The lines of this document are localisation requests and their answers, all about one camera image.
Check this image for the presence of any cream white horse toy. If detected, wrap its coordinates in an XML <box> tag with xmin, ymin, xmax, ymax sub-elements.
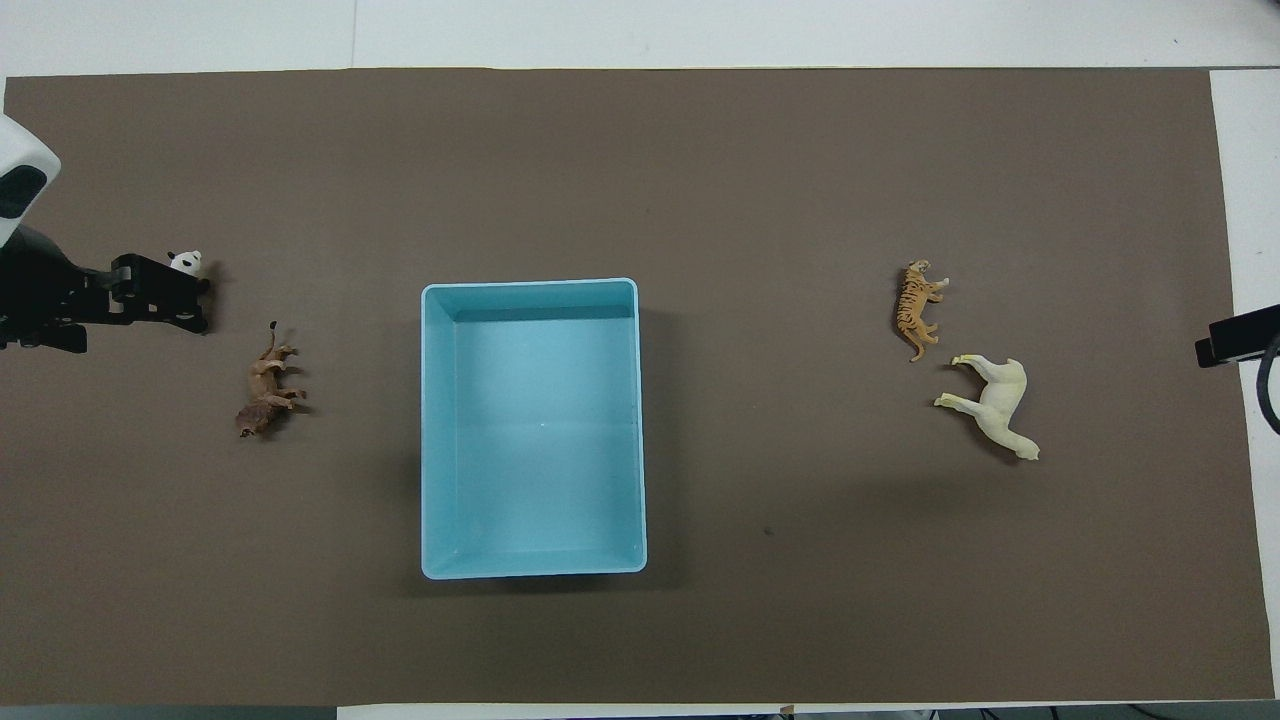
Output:
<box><xmin>933</xmin><ymin>353</ymin><xmax>1042</xmax><ymax>463</ymax></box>

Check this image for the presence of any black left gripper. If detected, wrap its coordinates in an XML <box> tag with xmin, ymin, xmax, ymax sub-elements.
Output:
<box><xmin>0</xmin><ymin>224</ymin><xmax>211</xmax><ymax>353</ymax></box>

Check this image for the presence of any light blue storage box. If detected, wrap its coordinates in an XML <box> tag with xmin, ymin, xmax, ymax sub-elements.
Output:
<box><xmin>420</xmin><ymin>278</ymin><xmax>649</xmax><ymax>581</ymax></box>

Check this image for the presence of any brown lion toy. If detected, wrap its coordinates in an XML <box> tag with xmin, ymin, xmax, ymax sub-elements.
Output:
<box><xmin>236</xmin><ymin>321</ymin><xmax>308</xmax><ymax>439</ymax></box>

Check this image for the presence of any orange striped tiger toy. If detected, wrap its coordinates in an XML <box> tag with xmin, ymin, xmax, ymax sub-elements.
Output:
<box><xmin>892</xmin><ymin>259</ymin><xmax>950</xmax><ymax>363</ymax></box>

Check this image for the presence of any brown table mat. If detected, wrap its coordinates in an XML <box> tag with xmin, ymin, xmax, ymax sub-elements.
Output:
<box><xmin>0</xmin><ymin>66</ymin><xmax>1276</xmax><ymax>707</ymax></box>

